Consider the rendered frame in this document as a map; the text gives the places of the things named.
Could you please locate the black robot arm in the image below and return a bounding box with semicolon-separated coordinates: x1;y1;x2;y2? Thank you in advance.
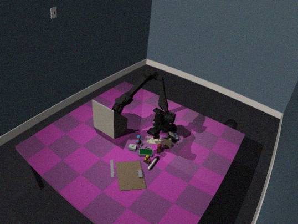
112;68;176;133

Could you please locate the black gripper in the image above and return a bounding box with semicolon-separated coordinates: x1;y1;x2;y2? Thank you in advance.
147;118;166;137

